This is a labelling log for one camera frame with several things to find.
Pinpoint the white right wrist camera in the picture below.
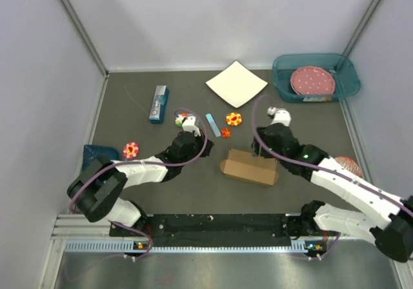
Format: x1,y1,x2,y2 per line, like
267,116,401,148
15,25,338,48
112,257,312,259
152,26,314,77
267,106,292,127

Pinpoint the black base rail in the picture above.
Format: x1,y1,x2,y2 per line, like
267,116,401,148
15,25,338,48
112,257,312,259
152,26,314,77
108,214,339,247

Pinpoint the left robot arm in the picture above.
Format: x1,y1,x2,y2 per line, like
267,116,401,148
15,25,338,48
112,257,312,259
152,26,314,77
67,131,214,235

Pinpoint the orange plush flower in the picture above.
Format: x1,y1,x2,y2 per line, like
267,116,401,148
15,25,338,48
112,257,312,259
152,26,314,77
226,112,243,126

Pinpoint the pink patterned bowl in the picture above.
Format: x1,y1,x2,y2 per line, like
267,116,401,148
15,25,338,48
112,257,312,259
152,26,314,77
335,156,363,177

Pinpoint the teal plastic bin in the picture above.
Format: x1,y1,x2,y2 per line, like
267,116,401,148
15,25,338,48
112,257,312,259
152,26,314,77
272,53,361,103

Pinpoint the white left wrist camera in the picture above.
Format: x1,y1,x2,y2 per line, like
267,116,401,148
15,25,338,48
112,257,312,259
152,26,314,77
181,114,201,137

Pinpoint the dark blue dish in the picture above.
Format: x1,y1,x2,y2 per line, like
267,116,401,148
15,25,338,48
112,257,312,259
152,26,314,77
81,144,120,172

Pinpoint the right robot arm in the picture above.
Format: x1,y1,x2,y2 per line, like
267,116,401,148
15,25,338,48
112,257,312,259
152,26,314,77
252,123,412,263

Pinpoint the blue toothpaste box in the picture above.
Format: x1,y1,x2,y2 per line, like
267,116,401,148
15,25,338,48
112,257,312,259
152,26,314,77
149,85,169,124

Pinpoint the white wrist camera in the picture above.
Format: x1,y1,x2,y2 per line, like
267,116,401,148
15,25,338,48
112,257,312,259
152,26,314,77
267,106,292,127
181,114,201,137

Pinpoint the white cable duct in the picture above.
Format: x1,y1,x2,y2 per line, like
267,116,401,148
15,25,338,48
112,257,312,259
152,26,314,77
65,240,325,254

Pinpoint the pink plush flower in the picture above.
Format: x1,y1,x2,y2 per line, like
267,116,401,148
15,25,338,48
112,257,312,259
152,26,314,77
123,142,139,160

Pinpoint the brown cardboard box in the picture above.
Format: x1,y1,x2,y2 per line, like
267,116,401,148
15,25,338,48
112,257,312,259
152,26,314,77
220,149,279,186

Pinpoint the white square plate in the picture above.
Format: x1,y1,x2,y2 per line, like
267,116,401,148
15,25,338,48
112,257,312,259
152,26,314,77
206,61,268,108

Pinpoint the light blue stick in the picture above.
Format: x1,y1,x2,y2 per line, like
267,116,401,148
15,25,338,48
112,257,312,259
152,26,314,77
205,114,221,137

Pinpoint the rainbow plush flower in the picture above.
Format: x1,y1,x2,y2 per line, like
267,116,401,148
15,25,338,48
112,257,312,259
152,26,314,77
175,113,188,127

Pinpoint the pink dotted plate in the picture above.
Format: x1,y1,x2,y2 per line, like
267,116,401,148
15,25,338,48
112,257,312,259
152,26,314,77
290,66,336,95

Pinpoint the orange red small toy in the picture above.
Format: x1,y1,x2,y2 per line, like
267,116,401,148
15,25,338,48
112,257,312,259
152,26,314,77
221,128,232,138

